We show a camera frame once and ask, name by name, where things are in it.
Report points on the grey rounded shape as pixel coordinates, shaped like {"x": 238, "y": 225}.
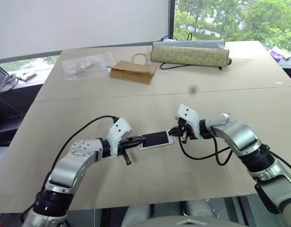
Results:
{"x": 137, "y": 216}

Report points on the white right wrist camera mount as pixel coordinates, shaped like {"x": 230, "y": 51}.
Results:
{"x": 189, "y": 114}

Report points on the long grey roll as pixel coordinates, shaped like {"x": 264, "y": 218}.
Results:
{"x": 187, "y": 43}

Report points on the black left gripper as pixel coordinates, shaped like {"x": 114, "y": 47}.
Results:
{"x": 124, "y": 145}

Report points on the white roller screen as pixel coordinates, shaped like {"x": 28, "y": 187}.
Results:
{"x": 76, "y": 23}

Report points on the brown paper bag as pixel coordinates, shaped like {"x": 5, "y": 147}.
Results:
{"x": 133, "y": 72}

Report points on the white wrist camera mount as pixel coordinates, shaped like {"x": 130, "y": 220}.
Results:
{"x": 189, "y": 114}
{"x": 119, "y": 128}

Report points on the purple patterned item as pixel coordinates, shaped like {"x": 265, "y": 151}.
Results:
{"x": 276, "y": 52}

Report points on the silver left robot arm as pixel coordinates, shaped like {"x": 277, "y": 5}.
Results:
{"x": 69, "y": 170}

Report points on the white and red small device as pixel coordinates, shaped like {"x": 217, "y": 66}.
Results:
{"x": 27, "y": 75}

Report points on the clear plastic bag with parts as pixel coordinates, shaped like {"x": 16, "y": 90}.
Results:
{"x": 88, "y": 67}

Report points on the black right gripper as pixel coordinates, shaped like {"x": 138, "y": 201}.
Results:
{"x": 187, "y": 131}

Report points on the white smartphone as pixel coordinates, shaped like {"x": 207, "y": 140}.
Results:
{"x": 157, "y": 139}

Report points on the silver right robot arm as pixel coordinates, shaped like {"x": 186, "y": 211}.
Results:
{"x": 240, "y": 137}

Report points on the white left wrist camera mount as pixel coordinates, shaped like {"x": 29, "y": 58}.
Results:
{"x": 119, "y": 128}

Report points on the black window frame post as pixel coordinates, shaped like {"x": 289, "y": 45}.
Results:
{"x": 172, "y": 19}

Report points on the rolled green patterned mat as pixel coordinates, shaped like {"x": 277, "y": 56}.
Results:
{"x": 190, "y": 55}

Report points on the silver robot torso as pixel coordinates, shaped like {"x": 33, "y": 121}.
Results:
{"x": 195, "y": 223}

